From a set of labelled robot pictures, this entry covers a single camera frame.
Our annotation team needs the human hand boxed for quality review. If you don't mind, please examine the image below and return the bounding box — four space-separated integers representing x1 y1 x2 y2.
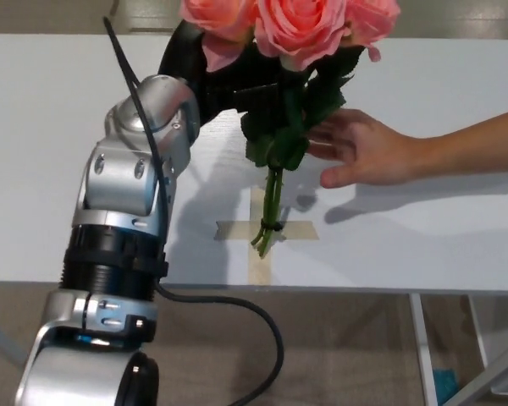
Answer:
306 108 425 189

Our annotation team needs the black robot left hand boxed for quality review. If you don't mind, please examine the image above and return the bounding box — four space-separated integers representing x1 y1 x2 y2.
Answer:
157 20 290 128

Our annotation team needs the pink artificial rose bouquet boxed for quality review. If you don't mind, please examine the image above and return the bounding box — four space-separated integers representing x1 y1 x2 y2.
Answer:
180 0 401 259

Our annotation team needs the short beige tape strip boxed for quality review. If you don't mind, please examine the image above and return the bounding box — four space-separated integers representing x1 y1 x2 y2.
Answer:
213 220 320 242

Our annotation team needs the long beige tape strip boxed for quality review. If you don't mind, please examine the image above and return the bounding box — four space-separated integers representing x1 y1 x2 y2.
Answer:
246 188 273 286

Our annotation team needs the white table leg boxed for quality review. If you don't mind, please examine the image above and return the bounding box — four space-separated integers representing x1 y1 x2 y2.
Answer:
467 295 490 370
409 294 439 406

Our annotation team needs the teal object on floor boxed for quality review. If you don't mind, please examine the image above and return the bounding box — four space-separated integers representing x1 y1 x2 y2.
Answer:
432 367 456 398

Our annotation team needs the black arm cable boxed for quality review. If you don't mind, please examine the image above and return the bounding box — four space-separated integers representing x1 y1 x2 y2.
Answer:
102 16 285 406

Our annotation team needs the grey metal stand frame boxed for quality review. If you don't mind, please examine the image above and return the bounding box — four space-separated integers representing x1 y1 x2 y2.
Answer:
451 333 508 406
0 303 29 370

